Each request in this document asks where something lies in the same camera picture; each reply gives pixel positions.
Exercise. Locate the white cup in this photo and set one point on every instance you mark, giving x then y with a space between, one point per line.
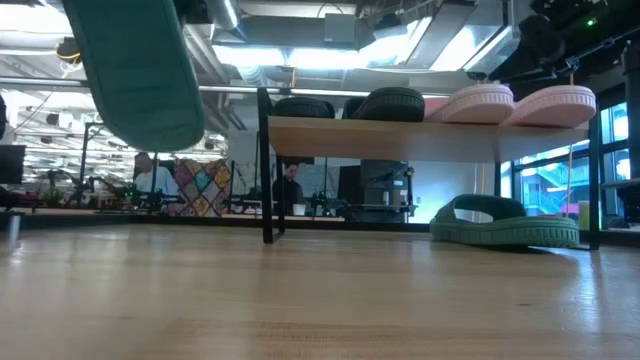
300 209

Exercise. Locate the black monitor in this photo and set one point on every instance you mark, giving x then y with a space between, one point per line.
11 164

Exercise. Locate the pink rubber slide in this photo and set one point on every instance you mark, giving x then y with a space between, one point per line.
555 107
475 105

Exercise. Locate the green rubber slide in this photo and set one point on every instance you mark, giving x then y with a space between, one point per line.
500 232
140 75

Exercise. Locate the colourful patterned quilt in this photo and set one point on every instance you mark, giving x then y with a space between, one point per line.
202 187

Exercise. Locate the person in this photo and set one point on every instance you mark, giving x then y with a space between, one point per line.
157 182
289 192

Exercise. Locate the wooden shelf with black legs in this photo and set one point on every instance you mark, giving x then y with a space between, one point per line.
400 140

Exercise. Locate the black rubber slide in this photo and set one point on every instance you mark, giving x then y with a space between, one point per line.
390 105
302 108

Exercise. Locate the black equipment rack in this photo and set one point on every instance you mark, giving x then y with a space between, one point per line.
380 190

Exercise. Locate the black background robot arm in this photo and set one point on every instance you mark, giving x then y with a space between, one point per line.
120 192

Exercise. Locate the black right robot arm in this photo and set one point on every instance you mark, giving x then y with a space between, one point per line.
575 10

